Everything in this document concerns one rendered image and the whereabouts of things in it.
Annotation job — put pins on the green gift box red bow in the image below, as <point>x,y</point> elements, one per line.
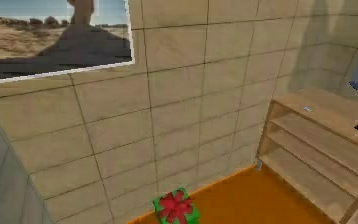
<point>175,207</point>

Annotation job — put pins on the small grey flat object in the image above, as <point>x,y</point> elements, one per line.
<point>307,108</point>

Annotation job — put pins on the light wooden shelf unit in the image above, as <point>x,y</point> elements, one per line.
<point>317,146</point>

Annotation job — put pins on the white framed desert picture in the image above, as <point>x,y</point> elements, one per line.
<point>53,40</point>

